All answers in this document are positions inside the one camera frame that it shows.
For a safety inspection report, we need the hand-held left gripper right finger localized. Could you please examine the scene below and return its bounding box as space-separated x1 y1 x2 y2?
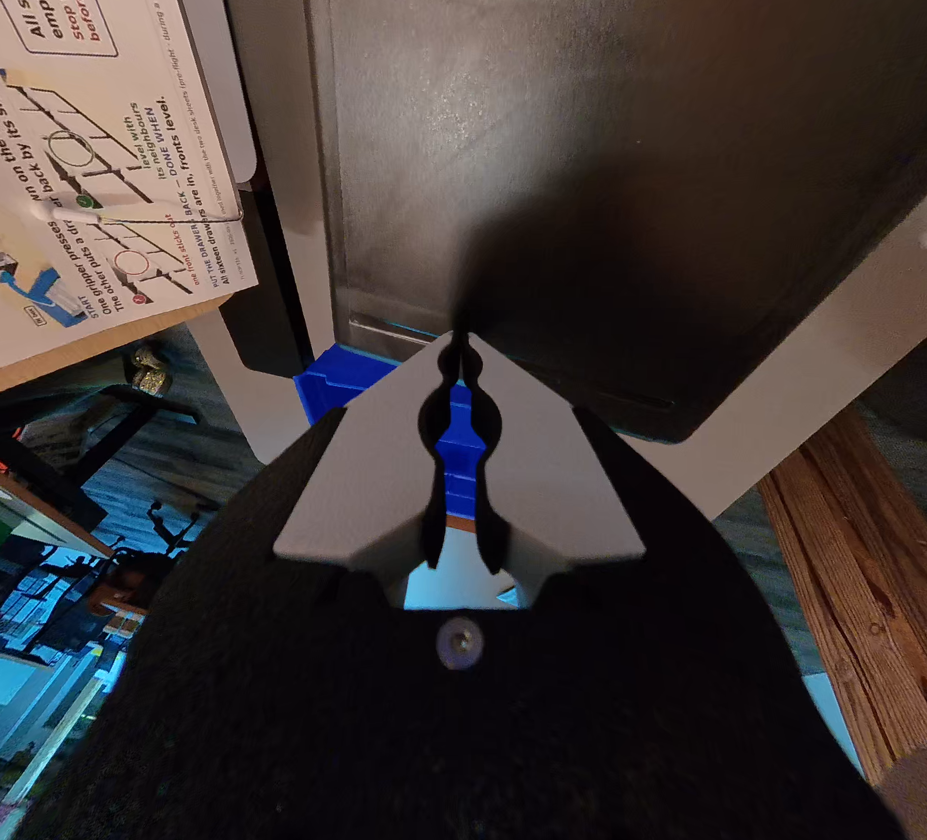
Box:
462 332 647 609

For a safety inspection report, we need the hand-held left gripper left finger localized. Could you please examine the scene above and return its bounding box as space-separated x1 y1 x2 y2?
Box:
273 332 464 611

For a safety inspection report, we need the black drawer cabinet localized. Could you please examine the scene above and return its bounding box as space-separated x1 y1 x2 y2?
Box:
206 0 927 444

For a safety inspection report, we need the blue storage bin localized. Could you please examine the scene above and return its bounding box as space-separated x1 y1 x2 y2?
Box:
293 343 488 519

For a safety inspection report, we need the glittery gold object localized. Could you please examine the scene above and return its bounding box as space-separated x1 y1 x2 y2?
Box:
129 343 173 398

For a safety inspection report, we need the printed instruction sheet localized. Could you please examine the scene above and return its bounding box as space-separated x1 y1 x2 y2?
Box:
0 0 260 369

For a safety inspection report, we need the clear sign holder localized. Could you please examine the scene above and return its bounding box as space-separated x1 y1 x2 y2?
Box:
152 0 259 191

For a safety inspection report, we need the wooden post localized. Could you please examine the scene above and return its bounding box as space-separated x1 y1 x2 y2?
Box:
756 404 927 787

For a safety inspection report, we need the thin twisted cord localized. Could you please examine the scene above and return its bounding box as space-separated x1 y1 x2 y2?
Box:
29 192 244 230

